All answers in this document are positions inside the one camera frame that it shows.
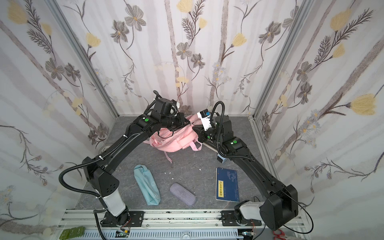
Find pink student backpack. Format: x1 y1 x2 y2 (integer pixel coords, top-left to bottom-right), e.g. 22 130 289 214
144 114 203 163

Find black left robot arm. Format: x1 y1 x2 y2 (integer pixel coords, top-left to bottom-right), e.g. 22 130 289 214
59 91 190 227

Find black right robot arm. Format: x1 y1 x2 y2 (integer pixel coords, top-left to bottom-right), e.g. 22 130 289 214
193 101 303 231

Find brown and black book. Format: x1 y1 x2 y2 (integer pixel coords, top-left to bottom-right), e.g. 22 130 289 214
203 143 218 153

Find light blue stamp device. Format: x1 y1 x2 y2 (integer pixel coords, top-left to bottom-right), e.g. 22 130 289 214
217 154 229 164

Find blue notebook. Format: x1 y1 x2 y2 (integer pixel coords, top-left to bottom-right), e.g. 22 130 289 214
216 168 240 203

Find purple glasses case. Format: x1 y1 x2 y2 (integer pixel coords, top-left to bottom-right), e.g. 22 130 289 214
170 183 196 207

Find teal pencil pouch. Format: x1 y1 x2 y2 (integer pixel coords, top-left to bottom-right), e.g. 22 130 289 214
134 165 161 206

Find green connector block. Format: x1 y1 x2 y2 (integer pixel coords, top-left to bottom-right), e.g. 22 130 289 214
59 226 86 240

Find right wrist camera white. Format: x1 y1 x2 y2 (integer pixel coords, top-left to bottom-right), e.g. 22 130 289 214
197 109 212 131

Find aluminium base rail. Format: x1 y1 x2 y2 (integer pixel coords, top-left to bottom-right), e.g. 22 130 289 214
56 209 310 240

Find red handled scissors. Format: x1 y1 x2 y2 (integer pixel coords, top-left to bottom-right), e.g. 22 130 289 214
273 229 287 240

